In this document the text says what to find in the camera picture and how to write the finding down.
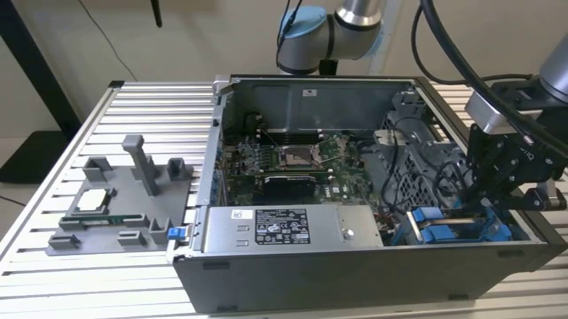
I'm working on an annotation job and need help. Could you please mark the black antenna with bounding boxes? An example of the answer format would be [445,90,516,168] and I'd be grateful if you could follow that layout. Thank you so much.
[149,0,164,29]

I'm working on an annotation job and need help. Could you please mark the hard disk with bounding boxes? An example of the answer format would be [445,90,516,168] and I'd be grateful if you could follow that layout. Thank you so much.
[406,205,513,245]

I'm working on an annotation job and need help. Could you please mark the green RAM stick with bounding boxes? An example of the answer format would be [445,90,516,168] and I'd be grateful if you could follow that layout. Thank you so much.
[63,216,144,225]

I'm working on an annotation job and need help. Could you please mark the coloured power wire bundle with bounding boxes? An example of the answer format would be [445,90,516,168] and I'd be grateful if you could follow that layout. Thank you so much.
[374,212,401,234]

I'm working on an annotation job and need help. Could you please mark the silver CPU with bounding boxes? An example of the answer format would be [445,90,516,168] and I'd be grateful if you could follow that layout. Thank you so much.
[75,189,109,211]

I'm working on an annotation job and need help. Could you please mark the metal socket cover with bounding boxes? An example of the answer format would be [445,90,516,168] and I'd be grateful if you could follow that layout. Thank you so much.
[318,136,350,163]

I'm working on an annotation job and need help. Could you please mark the black graphics card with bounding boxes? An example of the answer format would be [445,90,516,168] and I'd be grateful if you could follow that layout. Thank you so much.
[260,174,318,201]

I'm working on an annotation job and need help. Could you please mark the metal disk bay cage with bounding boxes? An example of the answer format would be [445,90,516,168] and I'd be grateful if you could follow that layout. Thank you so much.
[371,91,478,213]

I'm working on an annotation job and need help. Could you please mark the thin black wall cable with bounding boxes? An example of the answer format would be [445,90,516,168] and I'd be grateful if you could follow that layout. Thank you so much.
[76,0,139,82]

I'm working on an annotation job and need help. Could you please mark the green motherboard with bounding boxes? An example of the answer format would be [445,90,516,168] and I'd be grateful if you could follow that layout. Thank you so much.
[215,132,378,207]

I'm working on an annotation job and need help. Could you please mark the silver power supply unit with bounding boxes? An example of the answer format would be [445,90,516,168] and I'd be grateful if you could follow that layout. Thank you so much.
[190,204,385,252]

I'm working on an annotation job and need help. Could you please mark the black looped cable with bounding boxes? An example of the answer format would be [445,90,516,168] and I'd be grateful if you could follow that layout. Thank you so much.
[382,116,429,205]

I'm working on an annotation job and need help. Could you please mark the black disk power wire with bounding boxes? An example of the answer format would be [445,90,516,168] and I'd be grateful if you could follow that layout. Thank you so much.
[431,159,488,214]

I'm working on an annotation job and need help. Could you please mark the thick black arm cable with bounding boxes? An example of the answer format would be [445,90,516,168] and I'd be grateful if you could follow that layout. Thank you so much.
[410,0,568,157]

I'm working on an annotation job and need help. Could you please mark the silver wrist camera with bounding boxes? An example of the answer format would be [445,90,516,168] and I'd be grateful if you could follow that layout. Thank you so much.
[464,90,521,135]

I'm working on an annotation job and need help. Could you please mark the black upright post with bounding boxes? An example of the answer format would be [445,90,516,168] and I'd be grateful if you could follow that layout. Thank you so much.
[0,0,83,137]

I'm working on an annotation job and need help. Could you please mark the black open PC case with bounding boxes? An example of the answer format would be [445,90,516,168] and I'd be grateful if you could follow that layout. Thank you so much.
[165,73,568,315]

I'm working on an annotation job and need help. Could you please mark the CPU socket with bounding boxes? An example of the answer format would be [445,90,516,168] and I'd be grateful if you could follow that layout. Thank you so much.
[275,144,322,169]

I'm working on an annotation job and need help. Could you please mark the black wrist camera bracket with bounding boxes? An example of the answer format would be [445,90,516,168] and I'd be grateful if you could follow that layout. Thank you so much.
[509,179,568,211]

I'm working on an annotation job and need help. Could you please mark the grey parts rack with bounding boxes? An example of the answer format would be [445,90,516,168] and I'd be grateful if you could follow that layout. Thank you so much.
[47,134,195,257]

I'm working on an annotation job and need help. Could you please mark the black flat pad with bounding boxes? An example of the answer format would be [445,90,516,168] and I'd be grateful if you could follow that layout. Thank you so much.
[0,130,69,184]

